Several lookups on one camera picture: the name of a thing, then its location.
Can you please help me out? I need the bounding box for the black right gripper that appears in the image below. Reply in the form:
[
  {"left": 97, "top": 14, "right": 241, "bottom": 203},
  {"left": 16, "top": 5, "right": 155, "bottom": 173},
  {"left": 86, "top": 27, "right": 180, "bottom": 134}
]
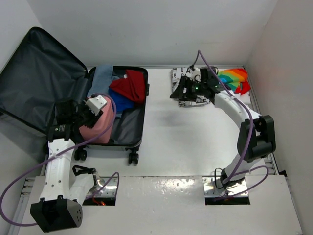
[{"left": 170, "top": 76, "right": 206, "bottom": 102}]

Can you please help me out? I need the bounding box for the pink vanity case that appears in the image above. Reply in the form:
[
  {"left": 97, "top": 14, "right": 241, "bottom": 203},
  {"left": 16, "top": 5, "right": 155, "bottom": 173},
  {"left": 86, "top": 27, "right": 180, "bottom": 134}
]
[{"left": 79, "top": 96, "right": 114, "bottom": 144}]

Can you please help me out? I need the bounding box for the grey-blue cloth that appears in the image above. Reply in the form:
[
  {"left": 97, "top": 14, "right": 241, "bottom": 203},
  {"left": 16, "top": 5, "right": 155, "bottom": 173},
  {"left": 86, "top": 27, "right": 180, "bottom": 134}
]
[{"left": 87, "top": 64, "right": 119, "bottom": 97}]

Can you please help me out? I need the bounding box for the red shirt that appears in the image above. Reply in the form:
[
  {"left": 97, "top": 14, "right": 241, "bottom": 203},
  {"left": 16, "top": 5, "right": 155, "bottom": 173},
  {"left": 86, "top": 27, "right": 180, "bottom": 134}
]
[{"left": 109, "top": 70, "right": 146, "bottom": 104}]

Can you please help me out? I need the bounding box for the rainbow striped garment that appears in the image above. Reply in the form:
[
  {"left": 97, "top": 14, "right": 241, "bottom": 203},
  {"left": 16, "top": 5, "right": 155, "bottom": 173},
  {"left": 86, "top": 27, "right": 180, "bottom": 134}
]
[{"left": 218, "top": 68, "right": 251, "bottom": 95}]

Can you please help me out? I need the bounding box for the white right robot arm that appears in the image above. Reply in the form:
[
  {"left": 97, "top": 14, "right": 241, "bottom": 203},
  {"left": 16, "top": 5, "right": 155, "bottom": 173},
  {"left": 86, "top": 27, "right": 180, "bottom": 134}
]
[{"left": 170, "top": 76, "right": 276, "bottom": 188}]

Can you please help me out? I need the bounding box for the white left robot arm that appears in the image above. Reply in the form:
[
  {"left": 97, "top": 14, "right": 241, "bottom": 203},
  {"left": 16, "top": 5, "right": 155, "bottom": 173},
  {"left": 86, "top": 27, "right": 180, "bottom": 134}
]
[{"left": 30, "top": 95, "right": 107, "bottom": 233}]

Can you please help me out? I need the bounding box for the black white newspaper print shirt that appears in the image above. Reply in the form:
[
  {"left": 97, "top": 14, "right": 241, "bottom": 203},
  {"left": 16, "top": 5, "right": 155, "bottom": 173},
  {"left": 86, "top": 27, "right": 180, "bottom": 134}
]
[{"left": 170, "top": 66, "right": 210, "bottom": 107}]

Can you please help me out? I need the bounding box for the grey hard-shell suitcase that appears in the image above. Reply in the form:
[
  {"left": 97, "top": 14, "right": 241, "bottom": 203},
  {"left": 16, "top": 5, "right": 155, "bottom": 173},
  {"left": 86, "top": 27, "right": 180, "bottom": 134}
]
[{"left": 0, "top": 27, "right": 150, "bottom": 164}]

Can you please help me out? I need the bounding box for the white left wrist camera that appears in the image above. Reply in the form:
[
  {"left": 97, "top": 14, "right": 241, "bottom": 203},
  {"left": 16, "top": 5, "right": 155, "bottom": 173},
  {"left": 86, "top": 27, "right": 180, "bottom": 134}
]
[{"left": 85, "top": 95, "right": 107, "bottom": 115}]

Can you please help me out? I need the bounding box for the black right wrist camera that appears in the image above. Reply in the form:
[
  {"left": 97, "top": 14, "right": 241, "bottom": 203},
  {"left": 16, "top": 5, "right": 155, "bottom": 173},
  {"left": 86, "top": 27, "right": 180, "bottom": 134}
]
[{"left": 200, "top": 66, "right": 219, "bottom": 81}]

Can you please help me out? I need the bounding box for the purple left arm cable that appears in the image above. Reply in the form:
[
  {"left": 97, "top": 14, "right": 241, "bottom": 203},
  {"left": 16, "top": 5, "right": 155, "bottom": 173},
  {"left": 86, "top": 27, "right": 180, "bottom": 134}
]
[{"left": 0, "top": 92, "right": 120, "bottom": 226}]

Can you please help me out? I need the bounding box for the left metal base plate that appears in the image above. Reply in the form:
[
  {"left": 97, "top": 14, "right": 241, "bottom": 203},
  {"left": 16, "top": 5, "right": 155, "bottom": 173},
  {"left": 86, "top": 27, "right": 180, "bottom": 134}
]
[{"left": 83, "top": 177, "right": 118, "bottom": 206}]

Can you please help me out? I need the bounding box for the metal base plate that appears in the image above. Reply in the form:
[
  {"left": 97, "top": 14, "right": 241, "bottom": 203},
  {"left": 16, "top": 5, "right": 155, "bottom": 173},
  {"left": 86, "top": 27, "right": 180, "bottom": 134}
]
[
  {"left": 83, "top": 177, "right": 118, "bottom": 206},
  {"left": 202, "top": 176, "right": 250, "bottom": 206}
]

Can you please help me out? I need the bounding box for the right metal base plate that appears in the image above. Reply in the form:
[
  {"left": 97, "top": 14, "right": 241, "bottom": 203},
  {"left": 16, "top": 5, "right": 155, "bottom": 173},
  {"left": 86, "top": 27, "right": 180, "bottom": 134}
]
[{"left": 202, "top": 176, "right": 250, "bottom": 206}]

